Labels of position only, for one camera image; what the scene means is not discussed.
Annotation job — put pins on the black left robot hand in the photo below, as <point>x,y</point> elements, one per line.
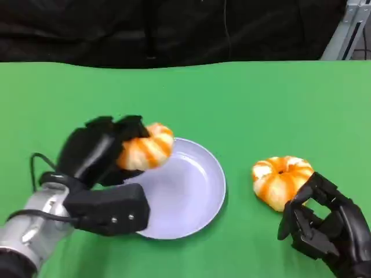
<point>90,153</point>

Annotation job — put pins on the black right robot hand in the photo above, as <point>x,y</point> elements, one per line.
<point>345,231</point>

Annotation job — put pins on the orange and white bread roll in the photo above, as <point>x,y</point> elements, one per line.
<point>145,150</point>
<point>275,182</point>

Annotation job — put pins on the lilac plate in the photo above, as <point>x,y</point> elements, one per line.
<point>185,197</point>

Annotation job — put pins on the black backdrop cloth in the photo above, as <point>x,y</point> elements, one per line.
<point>116,29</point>

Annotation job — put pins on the green table cloth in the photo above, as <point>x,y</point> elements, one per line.
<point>232,101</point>

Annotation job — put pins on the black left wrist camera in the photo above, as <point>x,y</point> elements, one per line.
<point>110,208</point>

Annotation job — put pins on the aluminium frame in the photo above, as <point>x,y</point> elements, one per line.
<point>345,34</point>

